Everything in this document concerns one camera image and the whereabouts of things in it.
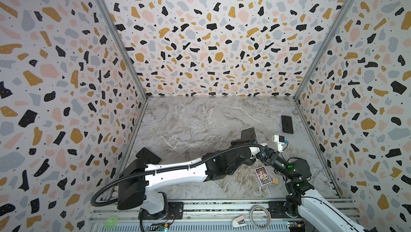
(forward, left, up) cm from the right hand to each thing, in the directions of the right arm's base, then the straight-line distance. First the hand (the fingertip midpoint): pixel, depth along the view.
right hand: (252, 148), depth 68 cm
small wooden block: (-6, -15, -24) cm, 29 cm away
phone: (+10, 0, -5) cm, 11 cm away
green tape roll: (-25, +61, -23) cm, 70 cm away
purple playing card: (-4, -9, -24) cm, 26 cm away
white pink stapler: (-24, +5, -22) cm, 33 cm away
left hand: (+4, +1, +2) cm, 5 cm away
